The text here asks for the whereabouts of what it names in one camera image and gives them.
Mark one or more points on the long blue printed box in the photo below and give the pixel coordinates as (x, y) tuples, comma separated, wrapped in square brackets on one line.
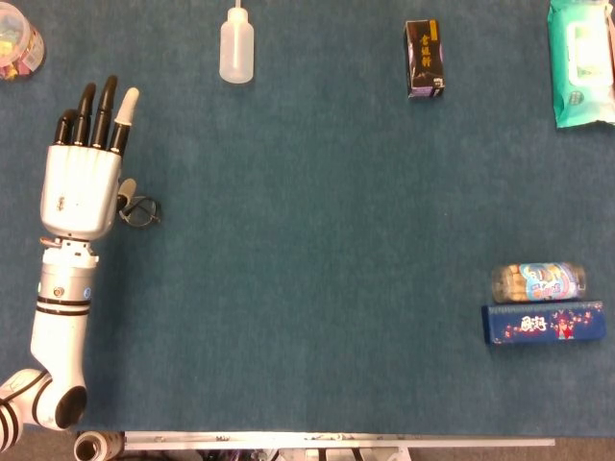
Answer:
[(543, 322)]

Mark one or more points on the wire-frame eyeglasses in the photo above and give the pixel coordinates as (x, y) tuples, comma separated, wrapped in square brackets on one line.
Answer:
[(144, 213)]

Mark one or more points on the green wet wipes pack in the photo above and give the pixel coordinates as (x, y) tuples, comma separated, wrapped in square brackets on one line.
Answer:
[(581, 62)]

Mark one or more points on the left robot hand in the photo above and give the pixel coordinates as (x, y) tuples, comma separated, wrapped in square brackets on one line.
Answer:
[(79, 192)]

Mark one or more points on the clear jar of biscuits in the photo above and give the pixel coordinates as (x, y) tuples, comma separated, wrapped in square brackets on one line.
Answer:
[(538, 282)]

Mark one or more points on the black carton with gold text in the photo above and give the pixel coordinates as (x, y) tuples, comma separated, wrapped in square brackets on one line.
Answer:
[(425, 57)]

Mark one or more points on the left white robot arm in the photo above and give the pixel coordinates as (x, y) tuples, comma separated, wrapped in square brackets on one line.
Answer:
[(53, 336)]

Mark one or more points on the translucent white squeeze bottle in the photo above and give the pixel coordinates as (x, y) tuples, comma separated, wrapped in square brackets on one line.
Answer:
[(236, 48)]

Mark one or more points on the clear jar of colourful items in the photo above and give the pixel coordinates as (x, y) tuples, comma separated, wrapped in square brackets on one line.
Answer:
[(19, 43)]

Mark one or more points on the roll of tape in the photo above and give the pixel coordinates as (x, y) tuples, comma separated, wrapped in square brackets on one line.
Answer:
[(93, 445)]

